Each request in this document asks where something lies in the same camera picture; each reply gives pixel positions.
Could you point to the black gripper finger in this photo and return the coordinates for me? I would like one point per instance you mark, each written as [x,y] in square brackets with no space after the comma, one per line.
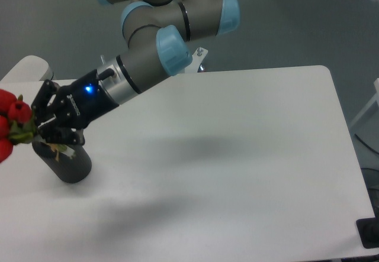
[52,132]
[42,101]

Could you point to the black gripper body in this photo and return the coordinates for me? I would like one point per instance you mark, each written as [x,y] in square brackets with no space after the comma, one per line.
[83,101]

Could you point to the red tulip bouquet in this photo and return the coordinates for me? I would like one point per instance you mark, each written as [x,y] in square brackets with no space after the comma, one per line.
[18,127]

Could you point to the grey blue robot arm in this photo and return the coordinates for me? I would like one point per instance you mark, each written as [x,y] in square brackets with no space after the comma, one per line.
[156,33]

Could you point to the black cylindrical vase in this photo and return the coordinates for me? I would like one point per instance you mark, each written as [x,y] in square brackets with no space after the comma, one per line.
[70,166]

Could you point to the white rounded chair back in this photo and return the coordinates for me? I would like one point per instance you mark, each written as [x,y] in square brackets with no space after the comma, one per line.
[29,69]

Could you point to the black box at table edge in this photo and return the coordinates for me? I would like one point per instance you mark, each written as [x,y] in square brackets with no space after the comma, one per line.
[368,232]

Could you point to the white pedestal base frame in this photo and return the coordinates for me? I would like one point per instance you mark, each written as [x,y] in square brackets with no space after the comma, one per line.
[196,65]

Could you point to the white frame at right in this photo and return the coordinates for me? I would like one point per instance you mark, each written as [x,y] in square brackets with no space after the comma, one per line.
[368,110]

